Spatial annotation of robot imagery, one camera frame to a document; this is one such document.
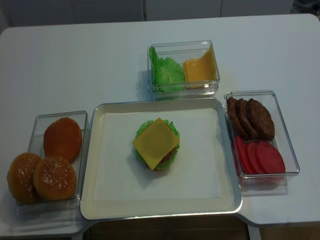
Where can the middle brown meat patty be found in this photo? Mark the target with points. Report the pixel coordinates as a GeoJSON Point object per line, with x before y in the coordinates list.
{"type": "Point", "coordinates": [241, 110]}

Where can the right red tomato slice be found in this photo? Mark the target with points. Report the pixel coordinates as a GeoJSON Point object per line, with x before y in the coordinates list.
{"type": "Point", "coordinates": [269, 158]}

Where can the right brown meat patty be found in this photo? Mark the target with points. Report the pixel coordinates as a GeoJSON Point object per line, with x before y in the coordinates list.
{"type": "Point", "coordinates": [261, 120]}

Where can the left red tomato slice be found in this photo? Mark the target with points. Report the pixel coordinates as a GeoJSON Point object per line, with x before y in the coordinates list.
{"type": "Point", "coordinates": [241, 148]}

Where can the clear bun container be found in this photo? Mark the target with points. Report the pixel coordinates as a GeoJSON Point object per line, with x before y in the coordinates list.
{"type": "Point", "coordinates": [36, 147]}

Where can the middle red tomato slice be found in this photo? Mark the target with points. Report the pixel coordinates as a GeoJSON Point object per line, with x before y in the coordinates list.
{"type": "Point", "coordinates": [253, 159]}

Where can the brown meat patty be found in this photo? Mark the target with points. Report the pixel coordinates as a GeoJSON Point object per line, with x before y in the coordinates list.
{"type": "Point", "coordinates": [261, 120]}
{"type": "Point", "coordinates": [241, 110]}
{"type": "Point", "coordinates": [232, 113]}

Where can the sesame bun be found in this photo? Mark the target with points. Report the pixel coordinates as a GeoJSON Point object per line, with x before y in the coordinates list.
{"type": "Point", "coordinates": [54, 179]}
{"type": "Point", "coordinates": [20, 178]}

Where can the brown patty on burger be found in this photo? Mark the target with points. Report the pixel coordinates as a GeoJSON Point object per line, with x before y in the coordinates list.
{"type": "Point", "coordinates": [167, 158]}

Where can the yellow cheese slice on burger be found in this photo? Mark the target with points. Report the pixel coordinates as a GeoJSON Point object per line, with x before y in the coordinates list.
{"type": "Point", "coordinates": [155, 143]}

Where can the clear lettuce cheese container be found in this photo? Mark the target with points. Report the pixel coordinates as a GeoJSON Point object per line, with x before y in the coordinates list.
{"type": "Point", "coordinates": [180, 52]}

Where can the green lettuce in container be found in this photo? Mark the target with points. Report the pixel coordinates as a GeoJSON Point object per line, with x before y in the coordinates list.
{"type": "Point", "coordinates": [168, 75]}

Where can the red tomato slice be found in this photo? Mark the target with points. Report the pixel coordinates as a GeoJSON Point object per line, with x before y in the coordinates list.
{"type": "Point", "coordinates": [253, 159]}
{"type": "Point", "coordinates": [241, 148]}
{"type": "Point", "coordinates": [269, 158]}

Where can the flat orange bun bottom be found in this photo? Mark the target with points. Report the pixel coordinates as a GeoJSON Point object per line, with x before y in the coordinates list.
{"type": "Point", "coordinates": [63, 138]}

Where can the yellow cheese slices stack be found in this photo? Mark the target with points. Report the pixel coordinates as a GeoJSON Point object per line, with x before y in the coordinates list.
{"type": "Point", "coordinates": [198, 70]}

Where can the white paper tray liner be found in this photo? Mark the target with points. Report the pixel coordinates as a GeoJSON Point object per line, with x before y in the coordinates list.
{"type": "Point", "coordinates": [122, 177]}

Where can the white metal serving tray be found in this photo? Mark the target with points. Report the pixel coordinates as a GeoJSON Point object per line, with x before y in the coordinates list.
{"type": "Point", "coordinates": [229, 200]}

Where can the left brown meat patty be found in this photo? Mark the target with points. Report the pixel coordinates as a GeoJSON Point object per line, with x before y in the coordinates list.
{"type": "Point", "coordinates": [232, 113]}

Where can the green lettuce leaf on burger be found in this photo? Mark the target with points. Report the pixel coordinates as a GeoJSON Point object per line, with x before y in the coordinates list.
{"type": "Point", "coordinates": [172, 127]}

